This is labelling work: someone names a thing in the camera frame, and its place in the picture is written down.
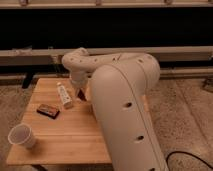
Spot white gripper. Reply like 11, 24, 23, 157
70, 74, 88, 90

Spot dark red pepper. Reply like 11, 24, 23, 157
77, 89, 87, 101

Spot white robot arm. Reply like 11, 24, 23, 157
62, 48, 169, 171

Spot white tube bottle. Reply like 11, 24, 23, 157
57, 82, 73, 109

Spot dark chocolate bar packet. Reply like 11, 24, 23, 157
36, 104, 60, 119

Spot wooden table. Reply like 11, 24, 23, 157
6, 78, 111, 165

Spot white plastic cup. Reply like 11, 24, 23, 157
8, 124, 36, 149

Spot black cable on floor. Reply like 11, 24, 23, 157
165, 150, 213, 169

